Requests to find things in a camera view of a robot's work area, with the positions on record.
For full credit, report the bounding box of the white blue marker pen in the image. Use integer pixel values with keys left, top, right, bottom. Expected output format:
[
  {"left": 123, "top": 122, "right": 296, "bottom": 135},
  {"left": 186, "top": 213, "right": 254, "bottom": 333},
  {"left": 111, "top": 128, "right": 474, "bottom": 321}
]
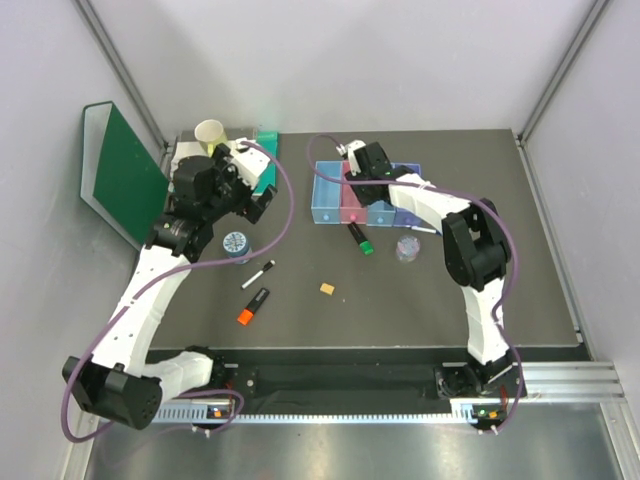
[{"left": 409, "top": 226, "right": 439, "bottom": 235}]

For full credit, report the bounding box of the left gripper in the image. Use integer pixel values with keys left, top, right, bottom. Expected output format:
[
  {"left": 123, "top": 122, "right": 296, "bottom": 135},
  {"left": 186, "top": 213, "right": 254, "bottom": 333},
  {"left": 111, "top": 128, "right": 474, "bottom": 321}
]
[{"left": 202, "top": 144, "right": 275, "bottom": 223}]

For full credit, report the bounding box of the green black highlighter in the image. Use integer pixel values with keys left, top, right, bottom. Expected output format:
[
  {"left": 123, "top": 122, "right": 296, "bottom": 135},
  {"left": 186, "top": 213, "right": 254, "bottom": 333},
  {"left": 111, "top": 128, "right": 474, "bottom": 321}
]
[{"left": 347, "top": 222, "right": 374, "bottom": 256}]

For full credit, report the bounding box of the pink drawer box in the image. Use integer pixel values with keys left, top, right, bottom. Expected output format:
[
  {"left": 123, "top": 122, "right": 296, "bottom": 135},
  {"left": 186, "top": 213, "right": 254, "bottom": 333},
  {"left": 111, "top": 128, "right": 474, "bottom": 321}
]
[{"left": 340, "top": 184, "right": 368, "bottom": 225}]

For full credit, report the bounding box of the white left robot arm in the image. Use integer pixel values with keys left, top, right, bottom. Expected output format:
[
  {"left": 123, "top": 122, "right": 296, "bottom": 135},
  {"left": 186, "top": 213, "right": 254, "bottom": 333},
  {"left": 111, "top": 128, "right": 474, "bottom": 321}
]
[{"left": 61, "top": 139, "right": 277, "bottom": 430}]

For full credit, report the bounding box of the blue round lidded jar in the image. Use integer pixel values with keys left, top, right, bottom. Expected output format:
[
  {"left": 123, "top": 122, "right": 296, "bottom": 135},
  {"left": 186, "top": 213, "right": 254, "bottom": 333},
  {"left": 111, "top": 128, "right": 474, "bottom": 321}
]
[{"left": 222, "top": 231, "right": 252, "bottom": 265}]

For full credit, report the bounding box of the white paper stack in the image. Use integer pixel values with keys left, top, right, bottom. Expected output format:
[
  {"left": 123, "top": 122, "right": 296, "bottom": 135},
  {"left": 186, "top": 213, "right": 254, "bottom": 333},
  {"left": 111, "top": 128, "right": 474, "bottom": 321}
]
[{"left": 169, "top": 140, "right": 207, "bottom": 176}]

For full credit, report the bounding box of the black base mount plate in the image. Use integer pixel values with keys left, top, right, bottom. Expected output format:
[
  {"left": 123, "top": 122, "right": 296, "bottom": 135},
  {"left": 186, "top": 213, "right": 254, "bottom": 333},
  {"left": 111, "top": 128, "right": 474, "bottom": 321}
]
[{"left": 168, "top": 363, "right": 526, "bottom": 401}]

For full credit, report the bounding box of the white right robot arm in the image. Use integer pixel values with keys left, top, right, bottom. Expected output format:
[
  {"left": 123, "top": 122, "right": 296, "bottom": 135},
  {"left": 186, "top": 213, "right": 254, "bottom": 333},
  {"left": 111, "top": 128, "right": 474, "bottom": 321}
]
[{"left": 336, "top": 140, "right": 514, "bottom": 398}]

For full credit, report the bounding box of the clear plastic pin jar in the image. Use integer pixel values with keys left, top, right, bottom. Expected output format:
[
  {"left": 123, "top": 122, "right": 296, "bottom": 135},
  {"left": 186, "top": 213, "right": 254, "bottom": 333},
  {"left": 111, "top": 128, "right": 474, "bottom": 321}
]
[{"left": 396, "top": 235, "right": 421, "bottom": 263}]

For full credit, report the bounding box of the white black marker pen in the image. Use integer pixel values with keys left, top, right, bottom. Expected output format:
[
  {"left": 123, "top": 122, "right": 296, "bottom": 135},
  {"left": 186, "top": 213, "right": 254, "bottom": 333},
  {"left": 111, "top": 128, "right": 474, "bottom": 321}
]
[{"left": 241, "top": 260, "right": 276, "bottom": 290}]

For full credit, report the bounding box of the small tan eraser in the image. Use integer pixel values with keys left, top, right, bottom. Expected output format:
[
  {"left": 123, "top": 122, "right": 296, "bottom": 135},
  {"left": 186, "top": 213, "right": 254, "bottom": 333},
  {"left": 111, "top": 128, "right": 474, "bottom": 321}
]
[{"left": 320, "top": 283, "right": 335, "bottom": 295}]

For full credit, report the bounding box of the cream yellow mug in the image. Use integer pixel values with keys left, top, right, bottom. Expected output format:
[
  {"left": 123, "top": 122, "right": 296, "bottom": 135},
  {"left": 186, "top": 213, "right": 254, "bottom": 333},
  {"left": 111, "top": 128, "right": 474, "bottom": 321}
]
[{"left": 194, "top": 119, "right": 228, "bottom": 156}]

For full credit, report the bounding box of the purple drawer box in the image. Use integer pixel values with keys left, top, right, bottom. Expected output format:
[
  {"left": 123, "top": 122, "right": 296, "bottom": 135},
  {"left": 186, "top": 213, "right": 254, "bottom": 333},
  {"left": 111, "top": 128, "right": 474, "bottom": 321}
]
[{"left": 393, "top": 163, "right": 423, "bottom": 227}]

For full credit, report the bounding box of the orange black highlighter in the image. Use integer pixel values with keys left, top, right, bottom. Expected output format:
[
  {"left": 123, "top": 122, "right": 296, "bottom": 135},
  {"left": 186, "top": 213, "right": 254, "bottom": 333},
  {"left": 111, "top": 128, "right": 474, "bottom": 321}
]
[{"left": 237, "top": 288, "right": 270, "bottom": 326}]

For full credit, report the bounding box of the green binder folder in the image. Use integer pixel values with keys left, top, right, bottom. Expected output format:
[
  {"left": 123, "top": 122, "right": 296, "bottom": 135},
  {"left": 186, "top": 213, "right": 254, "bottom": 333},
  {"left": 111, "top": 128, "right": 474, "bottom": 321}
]
[{"left": 80, "top": 101, "right": 168, "bottom": 249}]

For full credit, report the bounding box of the grey slotted cable duct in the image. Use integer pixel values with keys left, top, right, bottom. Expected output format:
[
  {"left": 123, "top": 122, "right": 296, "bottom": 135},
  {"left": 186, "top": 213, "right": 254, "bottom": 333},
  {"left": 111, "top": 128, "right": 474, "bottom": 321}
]
[{"left": 149, "top": 397, "right": 506, "bottom": 425}]

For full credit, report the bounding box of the teal green notebook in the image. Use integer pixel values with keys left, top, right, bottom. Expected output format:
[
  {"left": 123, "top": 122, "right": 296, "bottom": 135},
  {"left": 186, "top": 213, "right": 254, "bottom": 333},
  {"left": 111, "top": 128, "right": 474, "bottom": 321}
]
[{"left": 254, "top": 131, "right": 279, "bottom": 196}]

